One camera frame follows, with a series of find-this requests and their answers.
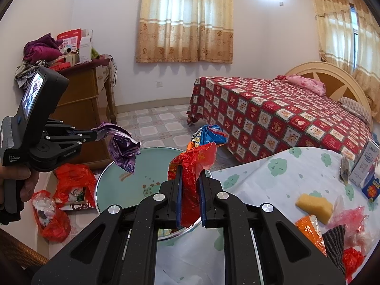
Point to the small white device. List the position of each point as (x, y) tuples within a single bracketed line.
[(66, 49)]

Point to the flat red box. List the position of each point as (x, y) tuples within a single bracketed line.
[(61, 66)]

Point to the white cloud print tablecloth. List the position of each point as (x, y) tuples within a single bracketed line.
[(267, 184)]

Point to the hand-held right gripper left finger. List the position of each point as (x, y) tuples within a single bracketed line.
[(179, 204)]

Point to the purple foil wrapper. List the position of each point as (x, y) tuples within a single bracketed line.
[(123, 148)]

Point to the dark striped cloth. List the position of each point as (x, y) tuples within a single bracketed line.
[(335, 246)]

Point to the light green metal basin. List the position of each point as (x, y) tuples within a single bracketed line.
[(127, 184)]

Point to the cream wooden headboard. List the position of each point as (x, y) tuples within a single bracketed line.
[(332, 74)]

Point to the window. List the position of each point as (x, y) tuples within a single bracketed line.
[(354, 35)]

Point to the bed with red checkered cover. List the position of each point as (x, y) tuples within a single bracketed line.
[(267, 115)]

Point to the red foil wrapper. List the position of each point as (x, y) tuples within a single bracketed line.
[(193, 166)]

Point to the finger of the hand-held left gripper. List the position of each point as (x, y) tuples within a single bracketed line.
[(74, 140), (74, 130)]

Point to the dark clear packet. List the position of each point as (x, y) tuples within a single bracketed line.
[(344, 170)]

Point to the red foam net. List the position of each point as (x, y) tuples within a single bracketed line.
[(353, 261)]

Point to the small cardboard box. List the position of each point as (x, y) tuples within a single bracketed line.
[(71, 58)]

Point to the pink floral pillow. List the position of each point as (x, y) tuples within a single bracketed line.
[(305, 83)]

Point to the yellow sponge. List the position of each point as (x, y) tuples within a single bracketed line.
[(314, 207)]

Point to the blue orange snack bag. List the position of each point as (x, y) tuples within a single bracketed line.
[(210, 135)]

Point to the wooden cabinet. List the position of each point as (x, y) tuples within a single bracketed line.
[(80, 101)]

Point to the green cloth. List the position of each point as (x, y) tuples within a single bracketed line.
[(95, 54)]

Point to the pink plastic bag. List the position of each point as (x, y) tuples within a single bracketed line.
[(350, 216)]

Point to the purple clothes pile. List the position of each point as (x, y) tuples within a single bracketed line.
[(41, 49)]

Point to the wide beige curtain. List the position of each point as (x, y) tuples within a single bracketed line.
[(184, 20)]

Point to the blue white carton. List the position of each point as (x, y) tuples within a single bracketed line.
[(372, 187)]

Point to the person's left hand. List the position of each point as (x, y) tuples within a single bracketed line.
[(31, 187)]

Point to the printed cardboard box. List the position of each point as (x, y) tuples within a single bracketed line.
[(86, 205)]

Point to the open red cardboard box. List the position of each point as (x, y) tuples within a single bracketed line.
[(69, 38)]

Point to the striped pillow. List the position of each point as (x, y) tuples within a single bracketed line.
[(356, 108)]

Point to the brown wicker chair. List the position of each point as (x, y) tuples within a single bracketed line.
[(17, 249)]

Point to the narrow beige curtain panel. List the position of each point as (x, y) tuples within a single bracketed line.
[(368, 65), (332, 29)]

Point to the patterned dark cloth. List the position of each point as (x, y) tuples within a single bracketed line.
[(26, 71)]

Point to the tall white box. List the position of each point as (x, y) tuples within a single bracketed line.
[(85, 47)]

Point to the orange packet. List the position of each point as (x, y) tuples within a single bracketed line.
[(308, 233)]

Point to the tall white carton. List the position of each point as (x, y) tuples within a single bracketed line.
[(366, 163)]

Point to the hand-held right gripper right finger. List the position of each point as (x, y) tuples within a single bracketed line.
[(202, 204)]

